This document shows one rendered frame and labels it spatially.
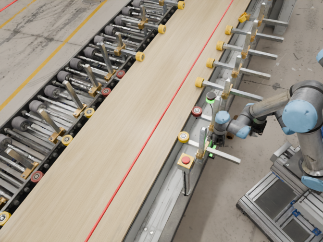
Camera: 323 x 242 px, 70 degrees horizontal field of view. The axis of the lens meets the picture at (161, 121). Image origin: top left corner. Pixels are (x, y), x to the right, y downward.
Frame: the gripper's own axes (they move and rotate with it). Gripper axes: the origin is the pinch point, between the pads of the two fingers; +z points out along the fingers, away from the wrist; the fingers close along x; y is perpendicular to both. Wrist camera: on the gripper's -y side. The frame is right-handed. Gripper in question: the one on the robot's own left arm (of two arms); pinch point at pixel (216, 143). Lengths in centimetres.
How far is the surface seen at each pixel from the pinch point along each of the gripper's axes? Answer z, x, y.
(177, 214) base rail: 24, -23, 43
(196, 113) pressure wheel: 3.0, -14.3, -27.3
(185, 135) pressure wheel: 3.5, -21.3, -7.4
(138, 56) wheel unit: -3, -69, -84
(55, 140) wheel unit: 9, -122, 1
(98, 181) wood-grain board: 4, -76, 32
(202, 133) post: -18.9, -10.3, 4.2
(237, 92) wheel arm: -2.4, 16.1, -44.5
